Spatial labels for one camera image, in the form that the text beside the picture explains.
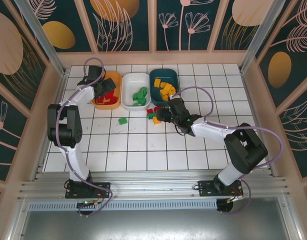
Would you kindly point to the aluminium mounting rail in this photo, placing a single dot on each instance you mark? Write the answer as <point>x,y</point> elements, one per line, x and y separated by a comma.
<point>153,186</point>

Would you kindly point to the grey metal sheet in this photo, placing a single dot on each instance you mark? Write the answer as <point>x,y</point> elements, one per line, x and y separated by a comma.
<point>153,225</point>

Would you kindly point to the green lego brick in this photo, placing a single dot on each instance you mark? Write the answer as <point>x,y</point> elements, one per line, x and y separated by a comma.
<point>151,116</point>
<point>122,121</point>
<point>135,104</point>
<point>136,96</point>
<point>143,90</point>
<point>141,101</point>

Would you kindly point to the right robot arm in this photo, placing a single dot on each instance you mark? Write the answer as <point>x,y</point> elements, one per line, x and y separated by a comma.
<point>246,150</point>

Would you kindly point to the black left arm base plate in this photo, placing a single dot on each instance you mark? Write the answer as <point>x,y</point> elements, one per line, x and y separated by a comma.
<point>103,188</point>

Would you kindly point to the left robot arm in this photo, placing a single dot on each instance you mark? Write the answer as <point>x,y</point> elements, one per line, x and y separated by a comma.
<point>64,130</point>

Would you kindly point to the aluminium frame post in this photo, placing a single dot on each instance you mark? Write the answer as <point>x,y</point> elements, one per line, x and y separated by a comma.
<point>262,32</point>
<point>39,32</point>

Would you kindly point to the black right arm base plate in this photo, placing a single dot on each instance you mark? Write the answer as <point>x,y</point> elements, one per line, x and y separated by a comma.
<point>206,187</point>

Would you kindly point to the white plastic container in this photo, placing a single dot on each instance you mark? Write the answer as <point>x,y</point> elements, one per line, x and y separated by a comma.
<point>133,80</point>

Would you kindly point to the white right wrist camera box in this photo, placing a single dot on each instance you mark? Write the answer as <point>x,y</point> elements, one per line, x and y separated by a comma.
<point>172,97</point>

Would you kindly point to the aluminium side rail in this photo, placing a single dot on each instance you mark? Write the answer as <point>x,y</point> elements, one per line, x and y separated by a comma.
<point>247,87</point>
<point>61,87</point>

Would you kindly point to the teal plastic container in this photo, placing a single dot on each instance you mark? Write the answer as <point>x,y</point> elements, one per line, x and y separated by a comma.
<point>163,73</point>

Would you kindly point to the orange plastic container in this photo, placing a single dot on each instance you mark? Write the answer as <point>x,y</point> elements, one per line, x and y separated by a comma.
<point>116,77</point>

